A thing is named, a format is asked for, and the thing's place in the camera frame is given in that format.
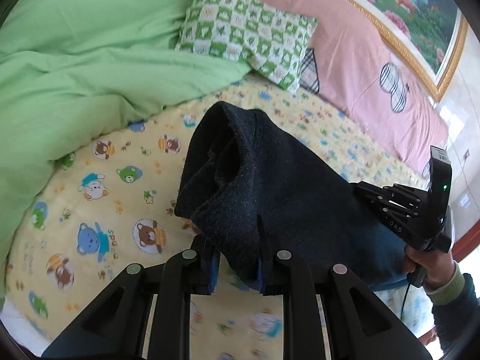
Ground person's right hand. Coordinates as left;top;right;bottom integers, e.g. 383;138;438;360
403;247;458;293

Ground green duvet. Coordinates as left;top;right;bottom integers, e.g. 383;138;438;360
0;0;253;301

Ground pink printed blanket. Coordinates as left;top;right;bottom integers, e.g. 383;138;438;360
233;0;450;179

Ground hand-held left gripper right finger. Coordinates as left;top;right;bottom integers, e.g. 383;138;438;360
256;214;433;360

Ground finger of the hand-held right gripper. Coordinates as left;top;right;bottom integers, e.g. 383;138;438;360
354;181;431;229

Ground gold framed landscape painting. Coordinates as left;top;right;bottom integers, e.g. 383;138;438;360
289;0;469;103

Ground yellow bear print bedsheet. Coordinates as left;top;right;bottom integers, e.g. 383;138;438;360
5;72;439;360

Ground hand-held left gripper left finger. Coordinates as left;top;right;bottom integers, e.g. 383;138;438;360
40;235;220;360

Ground person's right forearm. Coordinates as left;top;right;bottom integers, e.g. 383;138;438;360
424;259;480;353

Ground dark blue pants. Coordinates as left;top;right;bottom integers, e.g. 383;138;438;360
174;101;409;292

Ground green checkered pillow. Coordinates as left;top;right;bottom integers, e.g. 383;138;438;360
175;0;319;93

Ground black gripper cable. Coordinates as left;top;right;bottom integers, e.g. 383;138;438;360
400;272;428;323

